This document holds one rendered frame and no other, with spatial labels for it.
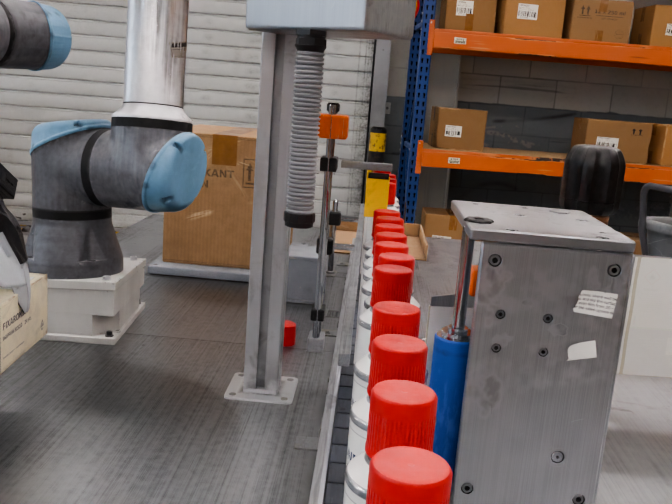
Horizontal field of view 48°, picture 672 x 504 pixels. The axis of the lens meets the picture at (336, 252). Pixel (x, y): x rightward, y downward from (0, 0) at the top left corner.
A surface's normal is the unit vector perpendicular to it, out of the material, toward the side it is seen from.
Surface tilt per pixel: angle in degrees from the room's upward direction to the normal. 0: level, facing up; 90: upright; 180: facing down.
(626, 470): 0
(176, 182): 95
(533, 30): 91
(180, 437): 0
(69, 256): 70
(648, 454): 0
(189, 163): 95
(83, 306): 90
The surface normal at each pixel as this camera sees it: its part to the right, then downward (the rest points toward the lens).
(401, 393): 0.10, -0.98
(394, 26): 0.79, 0.18
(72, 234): 0.28, -0.13
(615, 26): 0.04, 0.22
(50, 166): -0.33, 0.15
